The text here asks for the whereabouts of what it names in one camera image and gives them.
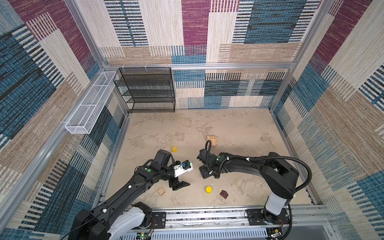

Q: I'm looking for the small square wood block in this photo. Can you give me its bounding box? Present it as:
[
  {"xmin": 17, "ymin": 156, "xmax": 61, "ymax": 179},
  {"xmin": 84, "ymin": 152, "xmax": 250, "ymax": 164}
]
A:
[{"xmin": 158, "ymin": 187, "xmax": 166, "ymax": 196}]

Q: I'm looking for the patterned wood block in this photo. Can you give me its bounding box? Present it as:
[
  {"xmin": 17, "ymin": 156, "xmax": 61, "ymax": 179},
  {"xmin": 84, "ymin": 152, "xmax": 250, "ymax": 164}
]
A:
[{"xmin": 207, "ymin": 136, "xmax": 217, "ymax": 144}]

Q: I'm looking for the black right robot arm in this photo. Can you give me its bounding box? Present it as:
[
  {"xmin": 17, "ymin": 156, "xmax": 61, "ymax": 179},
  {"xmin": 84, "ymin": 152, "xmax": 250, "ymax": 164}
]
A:
[{"xmin": 197, "ymin": 149, "xmax": 307, "ymax": 224}]

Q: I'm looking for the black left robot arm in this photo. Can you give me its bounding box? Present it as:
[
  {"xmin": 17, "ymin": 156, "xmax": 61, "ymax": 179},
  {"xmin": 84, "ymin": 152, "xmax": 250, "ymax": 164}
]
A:
[{"xmin": 66, "ymin": 150, "xmax": 194, "ymax": 240}]

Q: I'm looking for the yellow cylinder block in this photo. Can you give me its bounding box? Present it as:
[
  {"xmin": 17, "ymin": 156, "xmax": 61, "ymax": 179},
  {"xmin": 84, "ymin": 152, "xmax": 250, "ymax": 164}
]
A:
[{"xmin": 206, "ymin": 186, "xmax": 212, "ymax": 194}]

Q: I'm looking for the dark brown square block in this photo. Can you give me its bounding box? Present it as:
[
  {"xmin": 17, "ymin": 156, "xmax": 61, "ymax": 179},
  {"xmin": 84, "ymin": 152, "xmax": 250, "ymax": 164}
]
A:
[{"xmin": 220, "ymin": 190, "xmax": 229, "ymax": 199}]

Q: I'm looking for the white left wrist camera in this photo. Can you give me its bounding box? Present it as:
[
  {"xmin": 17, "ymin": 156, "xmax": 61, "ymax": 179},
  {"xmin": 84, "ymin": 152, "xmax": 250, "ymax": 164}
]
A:
[{"xmin": 173, "ymin": 160, "xmax": 194, "ymax": 178}]

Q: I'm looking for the black corrugated cable conduit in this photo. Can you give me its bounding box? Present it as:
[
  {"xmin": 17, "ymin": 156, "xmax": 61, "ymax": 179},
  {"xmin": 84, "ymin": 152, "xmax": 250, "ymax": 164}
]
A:
[{"xmin": 204, "ymin": 139, "xmax": 313, "ymax": 240}]

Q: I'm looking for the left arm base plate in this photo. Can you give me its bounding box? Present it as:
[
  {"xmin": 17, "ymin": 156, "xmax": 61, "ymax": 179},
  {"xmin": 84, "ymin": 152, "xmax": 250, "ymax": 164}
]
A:
[{"xmin": 139, "ymin": 212, "xmax": 167, "ymax": 230}]

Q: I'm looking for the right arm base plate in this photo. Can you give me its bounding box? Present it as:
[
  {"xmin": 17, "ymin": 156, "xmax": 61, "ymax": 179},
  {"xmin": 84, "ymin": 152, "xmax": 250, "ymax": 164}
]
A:
[{"xmin": 244, "ymin": 208, "xmax": 291, "ymax": 226}]

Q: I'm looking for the black wire shelf rack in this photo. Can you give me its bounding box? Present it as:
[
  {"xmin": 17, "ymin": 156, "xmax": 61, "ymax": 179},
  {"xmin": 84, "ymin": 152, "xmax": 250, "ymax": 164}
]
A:
[{"xmin": 114, "ymin": 67, "xmax": 176, "ymax": 114}]

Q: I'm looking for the white wire mesh basket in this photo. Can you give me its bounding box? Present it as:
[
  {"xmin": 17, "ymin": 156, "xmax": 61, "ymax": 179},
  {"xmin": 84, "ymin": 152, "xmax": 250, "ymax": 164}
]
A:
[{"xmin": 65, "ymin": 72, "xmax": 116, "ymax": 135}]

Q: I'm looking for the aluminium front rail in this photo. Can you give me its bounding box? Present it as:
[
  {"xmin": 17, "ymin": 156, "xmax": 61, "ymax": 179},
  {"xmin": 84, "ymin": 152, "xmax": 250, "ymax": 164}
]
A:
[{"xmin": 74, "ymin": 203, "xmax": 337, "ymax": 240}]

